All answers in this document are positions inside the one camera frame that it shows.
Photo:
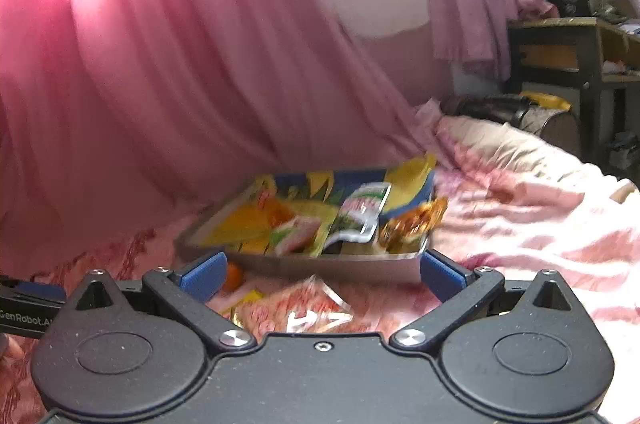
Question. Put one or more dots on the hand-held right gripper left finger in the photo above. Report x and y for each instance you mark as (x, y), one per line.
(202, 276)

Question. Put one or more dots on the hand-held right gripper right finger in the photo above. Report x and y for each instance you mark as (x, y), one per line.
(442, 276)

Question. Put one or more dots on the wooden desk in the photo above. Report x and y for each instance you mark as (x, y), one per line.
(590, 49)

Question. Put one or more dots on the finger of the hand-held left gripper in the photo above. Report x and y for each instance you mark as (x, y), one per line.
(40, 290)

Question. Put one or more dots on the gold foil snack packet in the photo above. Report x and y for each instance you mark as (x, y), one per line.
(410, 224)

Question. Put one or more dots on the black patterned bag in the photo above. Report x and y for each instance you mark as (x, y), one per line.
(500, 106)

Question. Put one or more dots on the green white snack packet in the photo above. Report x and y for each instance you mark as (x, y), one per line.
(360, 214)

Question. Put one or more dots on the floral bed sheet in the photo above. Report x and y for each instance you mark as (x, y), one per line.
(525, 254)

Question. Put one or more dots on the pink curtain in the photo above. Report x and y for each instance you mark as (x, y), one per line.
(150, 79)

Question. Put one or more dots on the beige pillow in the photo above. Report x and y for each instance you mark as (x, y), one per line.
(510, 144)

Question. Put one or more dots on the yellow snack wrapper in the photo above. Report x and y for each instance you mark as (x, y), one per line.
(245, 301)

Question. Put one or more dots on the pink label rice cracker packet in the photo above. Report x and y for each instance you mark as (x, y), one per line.
(295, 309)

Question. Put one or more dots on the lilac hanging cloth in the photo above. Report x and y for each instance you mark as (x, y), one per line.
(465, 4)

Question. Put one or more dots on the fish print cardboard box tray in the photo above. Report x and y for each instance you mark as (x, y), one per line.
(390, 268)

